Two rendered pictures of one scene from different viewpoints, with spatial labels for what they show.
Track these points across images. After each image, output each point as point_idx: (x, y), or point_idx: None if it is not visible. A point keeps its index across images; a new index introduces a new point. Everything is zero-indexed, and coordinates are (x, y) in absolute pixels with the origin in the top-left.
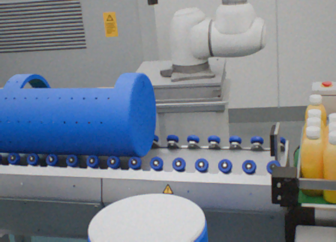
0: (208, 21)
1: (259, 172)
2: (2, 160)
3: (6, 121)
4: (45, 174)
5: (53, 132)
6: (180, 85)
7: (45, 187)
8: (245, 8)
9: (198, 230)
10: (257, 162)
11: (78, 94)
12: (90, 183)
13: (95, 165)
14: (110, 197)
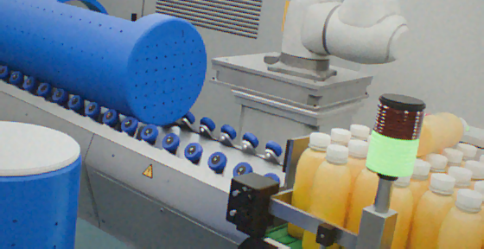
0: (335, 4)
1: None
2: None
3: (27, 32)
4: (47, 110)
5: (60, 57)
6: (271, 75)
7: (42, 126)
8: None
9: (28, 168)
10: None
11: (98, 20)
12: (82, 136)
13: (91, 114)
14: (92, 159)
